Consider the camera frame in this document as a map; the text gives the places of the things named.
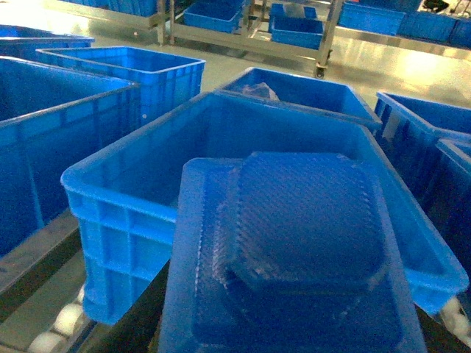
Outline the wheeled steel shelf cart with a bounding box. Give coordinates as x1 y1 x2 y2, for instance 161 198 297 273
167 1 344 79

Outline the blue plastic bin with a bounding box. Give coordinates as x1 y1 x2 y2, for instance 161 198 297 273
375 92 470 201
217 67 382 133
61 93 470 325
36 46 206 126
1 57 141 255

